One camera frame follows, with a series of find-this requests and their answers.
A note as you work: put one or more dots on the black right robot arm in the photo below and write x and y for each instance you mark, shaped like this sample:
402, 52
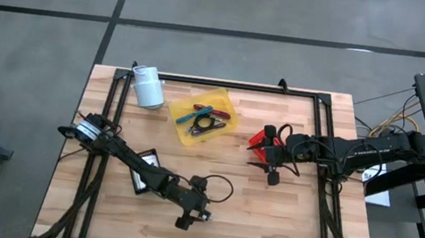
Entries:
375, 149

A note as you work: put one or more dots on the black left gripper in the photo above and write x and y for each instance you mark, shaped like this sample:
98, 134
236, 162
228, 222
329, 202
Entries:
192, 204

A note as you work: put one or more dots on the yellow translucent plastic bin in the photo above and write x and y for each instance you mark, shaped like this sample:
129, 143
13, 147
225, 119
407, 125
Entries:
184, 136

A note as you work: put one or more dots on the teal marker pen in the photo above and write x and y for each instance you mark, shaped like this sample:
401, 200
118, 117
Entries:
192, 116

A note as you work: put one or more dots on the black plastic mesh basket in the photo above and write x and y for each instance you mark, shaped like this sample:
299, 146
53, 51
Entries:
133, 178

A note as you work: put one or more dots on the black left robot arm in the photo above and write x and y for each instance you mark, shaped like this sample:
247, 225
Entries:
130, 157

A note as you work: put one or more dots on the black aluminium rig frame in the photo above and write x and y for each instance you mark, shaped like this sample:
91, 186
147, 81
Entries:
241, 86

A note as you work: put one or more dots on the white paper sheet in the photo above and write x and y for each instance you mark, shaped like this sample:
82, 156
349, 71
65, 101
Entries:
379, 198

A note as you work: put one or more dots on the red plastic mesh basket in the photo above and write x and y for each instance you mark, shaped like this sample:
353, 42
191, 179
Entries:
258, 136

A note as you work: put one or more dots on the maroon red pen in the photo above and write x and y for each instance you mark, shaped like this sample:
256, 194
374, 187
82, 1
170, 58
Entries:
221, 114

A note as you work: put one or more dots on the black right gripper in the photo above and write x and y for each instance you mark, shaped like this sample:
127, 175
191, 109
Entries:
279, 155

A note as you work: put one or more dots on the white cylindrical cup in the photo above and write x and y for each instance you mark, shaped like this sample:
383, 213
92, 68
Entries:
149, 91

